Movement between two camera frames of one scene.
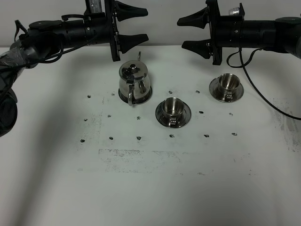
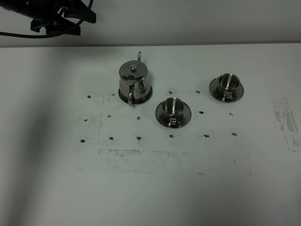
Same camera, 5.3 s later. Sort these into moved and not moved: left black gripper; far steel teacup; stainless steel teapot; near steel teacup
Moved: left black gripper
Not moved: far steel teacup; stainless steel teapot; near steel teacup
